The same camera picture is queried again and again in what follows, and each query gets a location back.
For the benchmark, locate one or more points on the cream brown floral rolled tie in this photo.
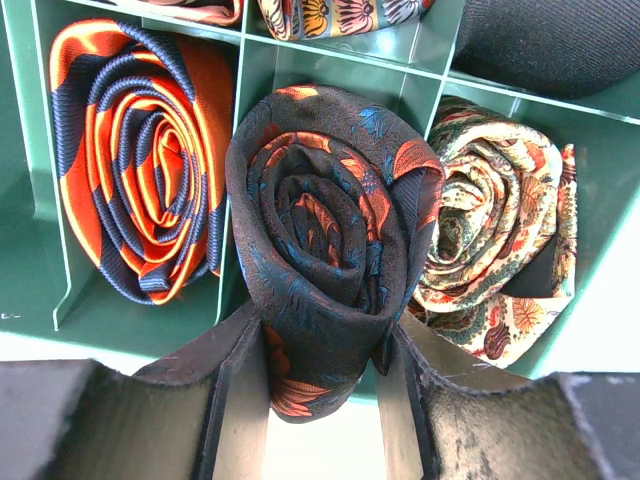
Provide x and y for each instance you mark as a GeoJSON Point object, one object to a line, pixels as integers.
{"type": "Point", "coordinates": [501, 266]}

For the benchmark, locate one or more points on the green divided organizer box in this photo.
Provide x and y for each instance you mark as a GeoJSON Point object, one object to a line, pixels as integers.
{"type": "Point", "coordinates": [53, 296]}

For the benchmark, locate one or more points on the black orange floral tie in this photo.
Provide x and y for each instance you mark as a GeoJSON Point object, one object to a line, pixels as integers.
{"type": "Point", "coordinates": [334, 201]}

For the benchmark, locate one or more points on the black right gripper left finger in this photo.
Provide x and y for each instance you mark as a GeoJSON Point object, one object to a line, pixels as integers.
{"type": "Point", "coordinates": [200, 412]}

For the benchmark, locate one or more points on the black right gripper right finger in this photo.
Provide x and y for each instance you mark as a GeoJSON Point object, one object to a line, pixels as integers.
{"type": "Point", "coordinates": [445, 414]}

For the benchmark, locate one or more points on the multicolour patterned rolled tie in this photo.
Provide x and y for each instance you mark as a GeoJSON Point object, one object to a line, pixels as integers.
{"type": "Point", "coordinates": [215, 13]}

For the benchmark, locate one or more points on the orange navy striped rolled tie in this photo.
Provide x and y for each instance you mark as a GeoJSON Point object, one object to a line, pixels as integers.
{"type": "Point", "coordinates": [142, 121]}

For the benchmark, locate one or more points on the red blue patterned rolled tie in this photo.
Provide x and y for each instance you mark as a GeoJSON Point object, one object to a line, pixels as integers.
{"type": "Point", "coordinates": [293, 20]}

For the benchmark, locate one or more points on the black rolled tie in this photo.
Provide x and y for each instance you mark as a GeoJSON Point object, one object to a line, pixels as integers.
{"type": "Point", "coordinates": [545, 45]}

